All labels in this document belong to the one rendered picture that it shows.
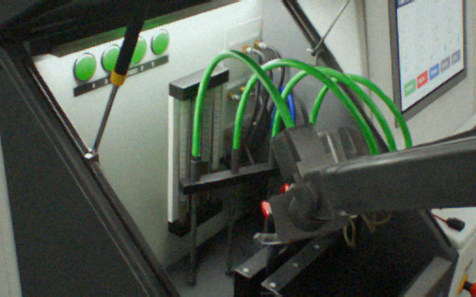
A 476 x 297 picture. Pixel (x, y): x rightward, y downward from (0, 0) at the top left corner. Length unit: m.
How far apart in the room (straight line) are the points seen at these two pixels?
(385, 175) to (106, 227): 0.47
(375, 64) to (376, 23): 0.09
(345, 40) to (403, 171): 0.85
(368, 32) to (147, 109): 0.51
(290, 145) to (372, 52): 0.68
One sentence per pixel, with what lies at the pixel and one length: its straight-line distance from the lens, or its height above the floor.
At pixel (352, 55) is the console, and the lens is 1.43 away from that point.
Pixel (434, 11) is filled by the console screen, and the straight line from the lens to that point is 1.75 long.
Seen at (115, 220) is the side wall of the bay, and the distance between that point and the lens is 0.96.
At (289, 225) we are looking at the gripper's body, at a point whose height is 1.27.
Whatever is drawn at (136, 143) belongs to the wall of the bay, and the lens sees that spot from 1.28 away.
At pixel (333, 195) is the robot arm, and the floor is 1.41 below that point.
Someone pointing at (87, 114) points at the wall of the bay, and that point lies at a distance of 1.16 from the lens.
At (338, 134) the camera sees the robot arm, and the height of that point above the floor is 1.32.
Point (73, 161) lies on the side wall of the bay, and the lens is 0.97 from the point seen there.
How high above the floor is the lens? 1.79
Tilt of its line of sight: 29 degrees down
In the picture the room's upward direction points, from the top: 4 degrees clockwise
